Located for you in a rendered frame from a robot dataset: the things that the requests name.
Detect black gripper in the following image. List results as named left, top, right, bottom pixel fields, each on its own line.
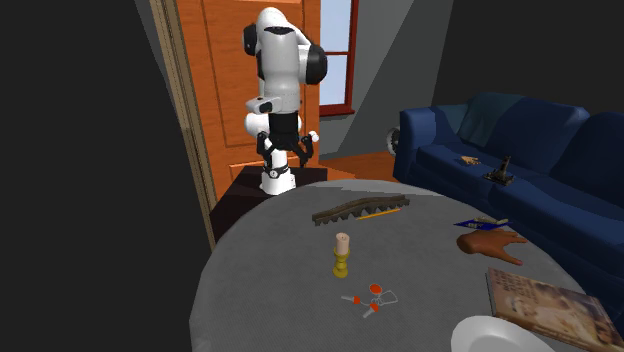
left=256, top=112, right=317, bottom=170

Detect dark robot stand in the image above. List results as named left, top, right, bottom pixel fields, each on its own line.
left=209, top=166, right=329, bottom=241

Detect orange wooden door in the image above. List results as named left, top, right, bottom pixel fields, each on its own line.
left=148, top=0, right=323, bottom=250

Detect white round disc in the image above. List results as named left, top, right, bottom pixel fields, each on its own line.
left=385, top=126, right=402, bottom=157

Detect red framed window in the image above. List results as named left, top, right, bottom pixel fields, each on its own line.
left=319, top=0, right=360, bottom=118

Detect yellow pencil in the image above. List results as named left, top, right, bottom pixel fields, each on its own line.
left=356, top=207, right=402, bottom=221

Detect candle on yellow holder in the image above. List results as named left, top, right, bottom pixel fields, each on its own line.
left=332, top=232, right=352, bottom=280

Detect grey round table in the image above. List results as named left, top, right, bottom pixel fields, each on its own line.
left=188, top=178, right=616, bottom=352

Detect keys with red caps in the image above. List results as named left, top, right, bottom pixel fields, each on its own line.
left=340, top=283, right=399, bottom=320

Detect brown model hand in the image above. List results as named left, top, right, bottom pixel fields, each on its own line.
left=456, top=229, right=529, bottom=267

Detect blue sofa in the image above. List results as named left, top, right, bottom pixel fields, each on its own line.
left=392, top=91, right=624, bottom=327

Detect white plate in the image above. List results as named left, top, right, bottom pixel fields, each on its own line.
left=450, top=315, right=557, bottom=352

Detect brown illustrated book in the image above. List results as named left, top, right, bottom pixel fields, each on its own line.
left=485, top=267, right=624, bottom=352

